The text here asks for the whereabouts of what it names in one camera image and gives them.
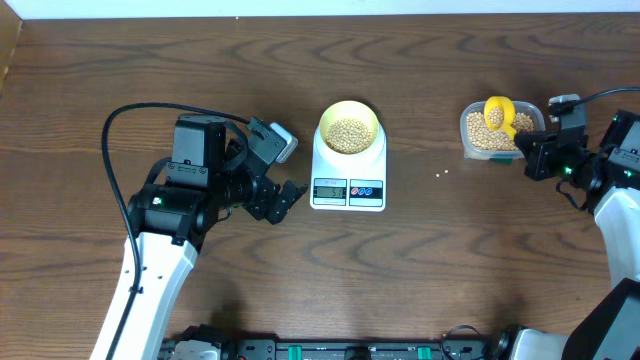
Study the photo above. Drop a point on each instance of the yellow measuring scoop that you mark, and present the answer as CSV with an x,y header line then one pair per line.
x,y
499,114

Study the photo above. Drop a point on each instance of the pale yellow bowl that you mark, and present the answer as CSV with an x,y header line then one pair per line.
x,y
348,109

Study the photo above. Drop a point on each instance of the soybeans in bowl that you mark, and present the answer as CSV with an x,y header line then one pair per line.
x,y
349,136

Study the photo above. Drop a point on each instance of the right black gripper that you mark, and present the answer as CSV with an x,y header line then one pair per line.
x,y
539,153

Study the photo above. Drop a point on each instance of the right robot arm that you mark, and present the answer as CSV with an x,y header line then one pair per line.
x,y
609,178

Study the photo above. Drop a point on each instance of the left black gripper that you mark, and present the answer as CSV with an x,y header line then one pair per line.
x,y
267,195

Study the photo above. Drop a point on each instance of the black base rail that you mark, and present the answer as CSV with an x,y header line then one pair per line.
x,y
206,342

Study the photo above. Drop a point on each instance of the soybeans pile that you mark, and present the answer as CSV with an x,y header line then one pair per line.
x,y
483,138

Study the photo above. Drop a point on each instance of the white digital kitchen scale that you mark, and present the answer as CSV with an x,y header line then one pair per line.
x,y
349,182

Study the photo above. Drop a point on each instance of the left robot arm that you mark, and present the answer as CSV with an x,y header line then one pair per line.
x,y
214,168

